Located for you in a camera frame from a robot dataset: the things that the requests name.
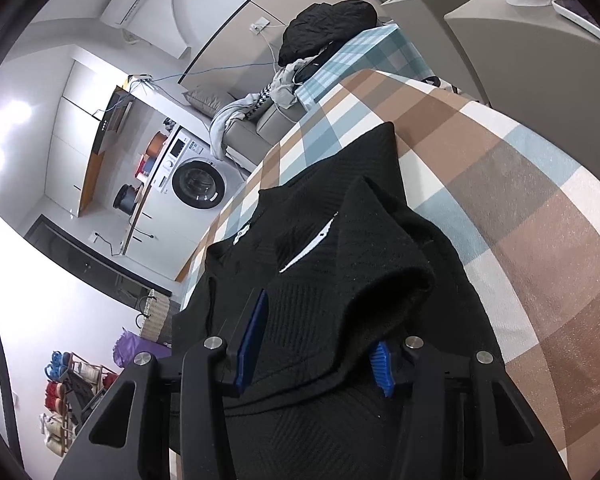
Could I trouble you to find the grey side table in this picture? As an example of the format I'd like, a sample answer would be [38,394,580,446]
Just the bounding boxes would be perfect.
[380,0,498,101]
[442,0,600,126]

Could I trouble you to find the light grey hoodie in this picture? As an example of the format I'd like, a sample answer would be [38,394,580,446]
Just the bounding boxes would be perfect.
[209,92,261,158]

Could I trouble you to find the white kitchen counter cabinet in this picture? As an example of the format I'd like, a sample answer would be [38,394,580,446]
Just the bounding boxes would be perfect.
[120,175,241,286]

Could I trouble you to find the black door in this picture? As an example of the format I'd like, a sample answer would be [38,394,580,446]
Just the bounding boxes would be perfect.
[25,214,173,306]

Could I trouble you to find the white washing machine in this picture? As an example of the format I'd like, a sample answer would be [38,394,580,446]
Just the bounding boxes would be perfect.
[152,127,251,211]

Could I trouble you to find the white upper kitchen cabinets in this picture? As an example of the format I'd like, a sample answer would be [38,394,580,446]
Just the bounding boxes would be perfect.
[42,57,131,218]

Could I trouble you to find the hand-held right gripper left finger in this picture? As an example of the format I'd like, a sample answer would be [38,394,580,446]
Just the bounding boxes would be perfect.
[52,287,271,480]

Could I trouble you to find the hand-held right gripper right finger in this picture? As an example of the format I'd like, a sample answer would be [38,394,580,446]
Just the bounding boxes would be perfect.
[370,335,573,480]

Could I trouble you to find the purple bag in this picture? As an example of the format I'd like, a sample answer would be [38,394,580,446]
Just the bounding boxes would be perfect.
[112,327,166,368]

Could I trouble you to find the wooden shoe rack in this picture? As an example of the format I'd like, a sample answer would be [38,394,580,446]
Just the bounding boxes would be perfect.
[37,350,121,448]

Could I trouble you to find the black knit sweater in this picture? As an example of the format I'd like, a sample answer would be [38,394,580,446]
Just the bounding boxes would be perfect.
[170,121,511,480]

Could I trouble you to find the white tablet purple screen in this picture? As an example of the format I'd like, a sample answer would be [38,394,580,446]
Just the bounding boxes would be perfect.
[552,0,600,31]

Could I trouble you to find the black padded jacket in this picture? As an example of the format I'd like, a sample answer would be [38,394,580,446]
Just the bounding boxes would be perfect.
[277,0,378,67]

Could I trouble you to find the light blue checked cloth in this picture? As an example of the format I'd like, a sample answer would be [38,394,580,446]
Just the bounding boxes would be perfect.
[292,22,431,111]

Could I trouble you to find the houndstooth cloth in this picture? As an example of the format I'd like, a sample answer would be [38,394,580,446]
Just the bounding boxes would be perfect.
[250,85,276,118]

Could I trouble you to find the wicker laundry basket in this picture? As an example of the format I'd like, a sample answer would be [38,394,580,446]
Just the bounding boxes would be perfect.
[137,287,173,346]

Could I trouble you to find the pale grey garment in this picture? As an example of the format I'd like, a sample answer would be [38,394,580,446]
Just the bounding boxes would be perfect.
[272,57,311,108]

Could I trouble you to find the black range hood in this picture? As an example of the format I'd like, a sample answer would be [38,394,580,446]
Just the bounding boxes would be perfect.
[92,85,133,156]

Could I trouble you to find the black cooking pot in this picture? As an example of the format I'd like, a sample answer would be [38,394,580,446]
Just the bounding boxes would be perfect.
[112,184,141,213]

